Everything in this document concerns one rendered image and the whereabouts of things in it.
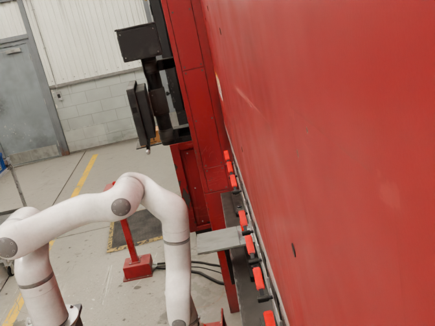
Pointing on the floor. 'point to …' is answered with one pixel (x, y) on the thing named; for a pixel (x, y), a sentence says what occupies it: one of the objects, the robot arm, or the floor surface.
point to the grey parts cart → (10, 211)
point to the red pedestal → (136, 272)
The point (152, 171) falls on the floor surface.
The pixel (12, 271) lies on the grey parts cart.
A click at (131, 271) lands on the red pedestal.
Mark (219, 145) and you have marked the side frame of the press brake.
